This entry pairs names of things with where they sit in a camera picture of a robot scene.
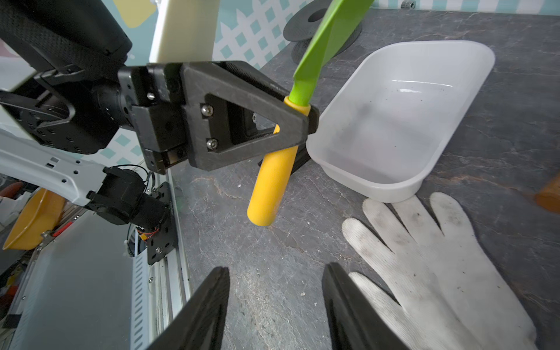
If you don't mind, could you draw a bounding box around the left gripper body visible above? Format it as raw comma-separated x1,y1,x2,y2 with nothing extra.
92,63,188,174

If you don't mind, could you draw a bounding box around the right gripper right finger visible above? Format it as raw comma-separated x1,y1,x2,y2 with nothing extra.
322,262,407,350

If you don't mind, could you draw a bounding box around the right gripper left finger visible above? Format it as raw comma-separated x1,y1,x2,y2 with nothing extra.
148,267,230,350

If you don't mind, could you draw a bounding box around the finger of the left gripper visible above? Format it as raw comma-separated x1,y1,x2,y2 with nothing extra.
181,61,319,171

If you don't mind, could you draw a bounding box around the green trowel yellow handle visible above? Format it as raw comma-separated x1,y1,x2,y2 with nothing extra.
247,0,373,227

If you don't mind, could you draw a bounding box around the white plastic storage box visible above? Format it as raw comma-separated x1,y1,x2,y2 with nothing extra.
306,40,495,203

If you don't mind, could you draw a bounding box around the yellow shovel wooden handle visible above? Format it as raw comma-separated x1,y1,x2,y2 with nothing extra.
534,175,560,214

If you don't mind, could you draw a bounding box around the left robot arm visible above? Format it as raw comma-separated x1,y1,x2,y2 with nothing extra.
1,1,319,264

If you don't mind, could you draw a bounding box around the white work glove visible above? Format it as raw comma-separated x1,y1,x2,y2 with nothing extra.
342,192,537,349

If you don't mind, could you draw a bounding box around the grey filament spool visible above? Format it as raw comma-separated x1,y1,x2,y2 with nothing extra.
283,0,363,64

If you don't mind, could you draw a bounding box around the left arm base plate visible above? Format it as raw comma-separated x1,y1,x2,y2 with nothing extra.
146,182,178,265

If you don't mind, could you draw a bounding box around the black aluminium rail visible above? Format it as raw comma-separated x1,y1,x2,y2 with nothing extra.
258,144,311,176

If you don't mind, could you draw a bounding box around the yellow bowl outside enclosure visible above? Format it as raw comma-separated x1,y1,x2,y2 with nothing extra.
3,188,66,250

